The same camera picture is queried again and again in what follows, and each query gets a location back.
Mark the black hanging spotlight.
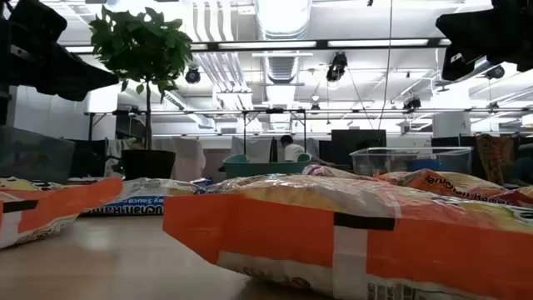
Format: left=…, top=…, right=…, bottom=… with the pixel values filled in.
left=184, top=66, right=202, bottom=85
left=326, top=51, right=349, bottom=83
left=485, top=64, right=506, bottom=80
left=402, top=96, right=422, bottom=112

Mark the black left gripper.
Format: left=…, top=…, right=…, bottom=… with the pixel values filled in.
left=0, top=0, right=120, bottom=102

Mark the black light bar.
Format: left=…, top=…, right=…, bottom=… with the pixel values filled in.
left=57, top=37, right=453, bottom=53

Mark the clear plastic bin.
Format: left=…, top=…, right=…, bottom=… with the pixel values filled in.
left=349, top=146, right=475, bottom=178

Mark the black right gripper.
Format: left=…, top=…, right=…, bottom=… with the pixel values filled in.
left=436, top=0, right=533, bottom=82

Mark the orange patterned fabric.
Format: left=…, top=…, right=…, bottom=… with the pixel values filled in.
left=475, top=133, right=517, bottom=184

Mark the smoky grey plastic bin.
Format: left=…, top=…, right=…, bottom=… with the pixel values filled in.
left=0, top=124, right=77, bottom=185

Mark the silver ventilation duct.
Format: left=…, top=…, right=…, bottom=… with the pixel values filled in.
left=253, top=0, right=313, bottom=84

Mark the white box cabinet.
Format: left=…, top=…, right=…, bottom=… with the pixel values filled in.
left=432, top=112, right=472, bottom=138

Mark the black monitor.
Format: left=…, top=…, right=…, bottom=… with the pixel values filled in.
left=331, top=128, right=387, bottom=167

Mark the green potted plant black pot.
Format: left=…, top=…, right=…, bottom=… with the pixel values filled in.
left=88, top=6, right=195, bottom=181

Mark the person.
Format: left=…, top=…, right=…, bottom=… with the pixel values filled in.
left=279, top=134, right=307, bottom=163

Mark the teal plastic bin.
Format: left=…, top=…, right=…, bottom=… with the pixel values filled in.
left=222, top=152, right=312, bottom=179

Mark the orange Maruchan chicken ramen packet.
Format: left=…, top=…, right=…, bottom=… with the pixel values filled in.
left=0, top=176, right=124, bottom=251
left=162, top=173, right=533, bottom=300
left=376, top=167, right=508, bottom=206

